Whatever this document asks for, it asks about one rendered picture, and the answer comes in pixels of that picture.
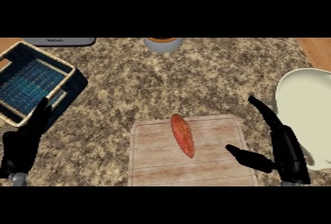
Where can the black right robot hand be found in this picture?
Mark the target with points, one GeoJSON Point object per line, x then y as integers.
{"type": "Point", "coordinates": [287, 151]}

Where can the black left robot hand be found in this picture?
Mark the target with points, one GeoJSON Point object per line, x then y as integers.
{"type": "Point", "coordinates": [21, 145]}

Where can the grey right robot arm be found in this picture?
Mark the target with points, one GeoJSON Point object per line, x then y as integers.
{"type": "Point", "coordinates": [290, 183]}

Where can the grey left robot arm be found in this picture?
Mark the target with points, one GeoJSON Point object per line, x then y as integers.
{"type": "Point", "coordinates": [18, 179]}

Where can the cream white pot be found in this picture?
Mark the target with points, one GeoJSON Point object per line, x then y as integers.
{"type": "Point", "coordinates": [307, 116]}

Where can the pale wooden cutting board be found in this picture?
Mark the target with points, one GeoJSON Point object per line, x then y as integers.
{"type": "Point", "coordinates": [190, 157]}

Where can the orange sweet potato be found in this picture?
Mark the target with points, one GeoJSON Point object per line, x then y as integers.
{"type": "Point", "coordinates": [182, 134]}

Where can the wicker basket with blue lining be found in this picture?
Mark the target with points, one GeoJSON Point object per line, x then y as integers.
{"type": "Point", "coordinates": [30, 84]}

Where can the grey flat appliance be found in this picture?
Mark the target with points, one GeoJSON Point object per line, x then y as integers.
{"type": "Point", "coordinates": [60, 41]}

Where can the grey cup with orange rim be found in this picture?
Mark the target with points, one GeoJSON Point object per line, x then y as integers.
{"type": "Point", "coordinates": [163, 44]}

